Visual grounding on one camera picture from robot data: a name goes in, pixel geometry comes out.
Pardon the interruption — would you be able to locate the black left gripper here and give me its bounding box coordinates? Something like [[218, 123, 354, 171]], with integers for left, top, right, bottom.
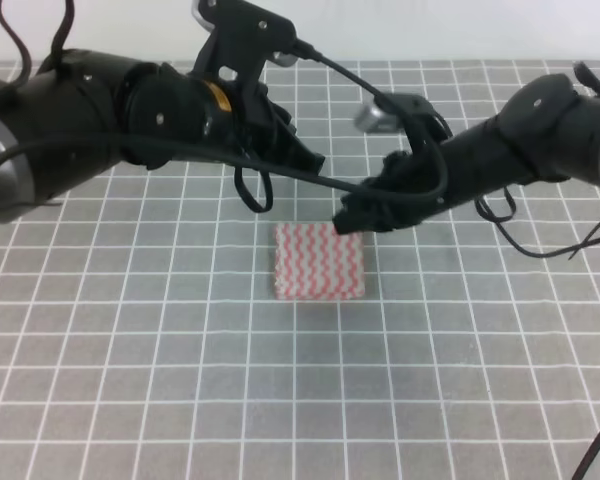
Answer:
[[204, 78, 325, 175]]

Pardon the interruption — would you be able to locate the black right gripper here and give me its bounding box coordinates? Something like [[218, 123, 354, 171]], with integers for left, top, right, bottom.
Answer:
[[332, 149, 460, 235]]

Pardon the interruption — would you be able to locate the pink white wavy striped towel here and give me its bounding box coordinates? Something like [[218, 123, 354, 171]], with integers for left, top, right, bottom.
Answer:
[[274, 223, 366, 301]]

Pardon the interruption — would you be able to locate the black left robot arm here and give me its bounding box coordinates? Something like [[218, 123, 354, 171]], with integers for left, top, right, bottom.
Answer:
[[0, 50, 324, 224]]

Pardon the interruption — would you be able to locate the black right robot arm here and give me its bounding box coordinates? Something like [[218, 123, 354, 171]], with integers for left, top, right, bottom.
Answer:
[[333, 74, 600, 235]]

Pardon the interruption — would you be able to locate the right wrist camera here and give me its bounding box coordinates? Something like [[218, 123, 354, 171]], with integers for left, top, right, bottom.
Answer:
[[353, 93, 435, 134]]

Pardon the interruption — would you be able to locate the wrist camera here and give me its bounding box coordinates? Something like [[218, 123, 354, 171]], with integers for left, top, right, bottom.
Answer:
[[353, 93, 435, 134], [191, 1, 298, 68]]

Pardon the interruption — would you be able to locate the black left camera cable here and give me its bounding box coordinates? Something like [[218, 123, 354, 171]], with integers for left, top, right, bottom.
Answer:
[[0, 39, 449, 206]]

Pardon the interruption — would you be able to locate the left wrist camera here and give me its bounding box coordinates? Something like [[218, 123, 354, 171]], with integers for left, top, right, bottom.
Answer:
[[191, 1, 298, 68]]

